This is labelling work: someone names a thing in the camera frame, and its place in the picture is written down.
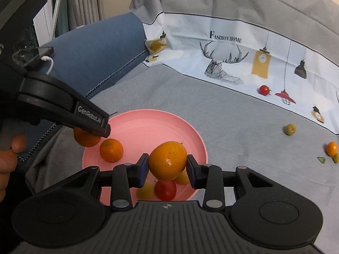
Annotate white charging cable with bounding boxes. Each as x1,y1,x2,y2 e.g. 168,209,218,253
42,55,54,75

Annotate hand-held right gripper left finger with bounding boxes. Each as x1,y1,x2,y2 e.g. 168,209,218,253
61,153,149,211

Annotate orange mandarin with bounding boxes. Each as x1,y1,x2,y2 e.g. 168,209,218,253
148,141,187,181
73,127,102,148
99,139,124,163
326,141,339,156

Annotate person's left hand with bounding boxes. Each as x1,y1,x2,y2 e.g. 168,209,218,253
0,135,27,203

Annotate blue pillow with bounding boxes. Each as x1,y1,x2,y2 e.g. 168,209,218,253
16,12,148,162

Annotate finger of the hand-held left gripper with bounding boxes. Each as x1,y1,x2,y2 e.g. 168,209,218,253
91,116,111,138

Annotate pink plate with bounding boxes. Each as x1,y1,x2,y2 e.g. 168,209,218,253
82,109,208,207

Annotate black smartphone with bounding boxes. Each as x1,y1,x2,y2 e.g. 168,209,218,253
25,46,54,68

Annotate white arched frame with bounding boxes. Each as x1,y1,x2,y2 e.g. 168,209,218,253
33,0,57,46

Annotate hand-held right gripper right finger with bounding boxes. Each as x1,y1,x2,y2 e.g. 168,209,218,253
186,154,273,210

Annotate gooseneck phone holder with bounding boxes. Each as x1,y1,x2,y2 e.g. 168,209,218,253
50,0,65,40

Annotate grey printed bed sheet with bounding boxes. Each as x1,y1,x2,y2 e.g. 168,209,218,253
25,0,339,244

